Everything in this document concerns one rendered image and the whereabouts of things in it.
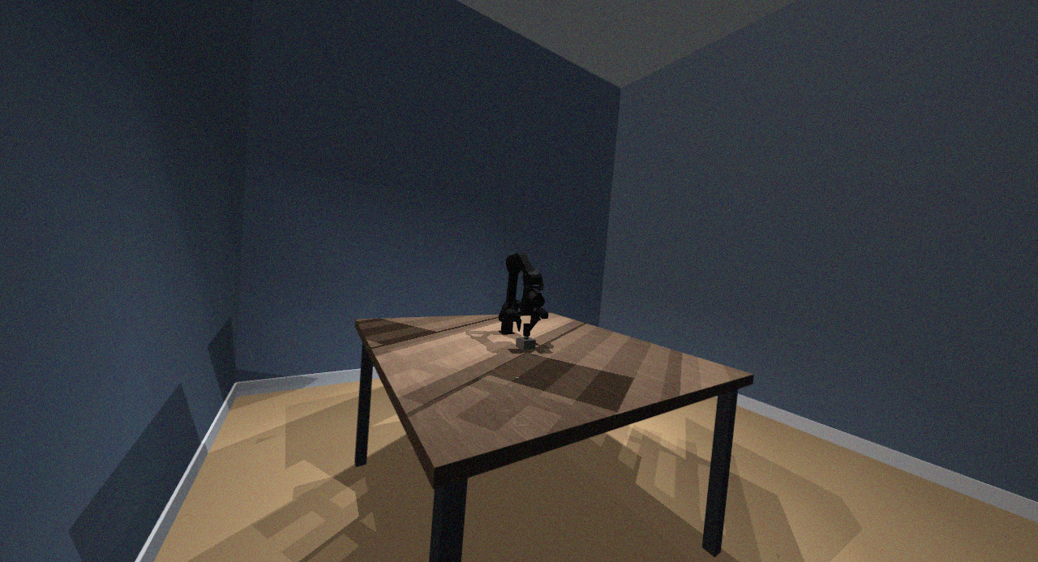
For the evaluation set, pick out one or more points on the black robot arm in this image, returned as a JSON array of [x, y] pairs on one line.
[[531, 292]]

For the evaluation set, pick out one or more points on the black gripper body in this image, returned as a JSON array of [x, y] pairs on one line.
[[526, 309]]

